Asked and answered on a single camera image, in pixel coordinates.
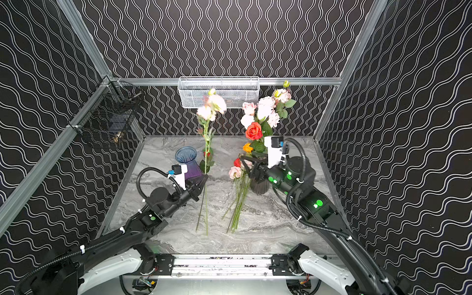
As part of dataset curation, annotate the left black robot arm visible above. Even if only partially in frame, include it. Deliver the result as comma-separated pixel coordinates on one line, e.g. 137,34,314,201
14,175,208,295

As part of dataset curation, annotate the smoky pink glass vase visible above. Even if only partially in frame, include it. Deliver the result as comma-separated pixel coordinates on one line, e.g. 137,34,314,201
250,162,270,195

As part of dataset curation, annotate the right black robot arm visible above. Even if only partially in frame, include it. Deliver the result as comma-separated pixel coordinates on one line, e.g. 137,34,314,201
241,157,409,295

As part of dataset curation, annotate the pile of artificial flowers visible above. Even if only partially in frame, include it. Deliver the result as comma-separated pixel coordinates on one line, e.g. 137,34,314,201
223,143,254,233

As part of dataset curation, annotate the orange red rose stem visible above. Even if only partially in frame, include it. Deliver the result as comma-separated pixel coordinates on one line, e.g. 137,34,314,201
245,122,274,154

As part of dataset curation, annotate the pale pink flower spray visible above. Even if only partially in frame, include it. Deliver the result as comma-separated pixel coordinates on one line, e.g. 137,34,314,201
195,87,228,237

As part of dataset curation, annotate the blue purple glass vase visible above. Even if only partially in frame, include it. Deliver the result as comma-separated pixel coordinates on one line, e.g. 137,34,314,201
175,146,203,180

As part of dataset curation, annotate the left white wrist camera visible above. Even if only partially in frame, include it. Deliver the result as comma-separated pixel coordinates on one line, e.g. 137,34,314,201
167,164,188,191

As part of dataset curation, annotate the black wire wall basket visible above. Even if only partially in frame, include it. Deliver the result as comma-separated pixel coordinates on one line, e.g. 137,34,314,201
72,81,145,149

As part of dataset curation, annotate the pink flower spray stem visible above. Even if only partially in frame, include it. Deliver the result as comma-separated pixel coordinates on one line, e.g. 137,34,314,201
240,81,296,129

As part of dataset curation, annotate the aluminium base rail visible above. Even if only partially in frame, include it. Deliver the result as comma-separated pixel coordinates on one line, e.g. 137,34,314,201
121,253,333,279

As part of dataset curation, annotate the white mesh wall basket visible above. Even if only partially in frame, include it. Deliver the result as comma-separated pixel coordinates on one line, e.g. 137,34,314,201
177,76,260,109

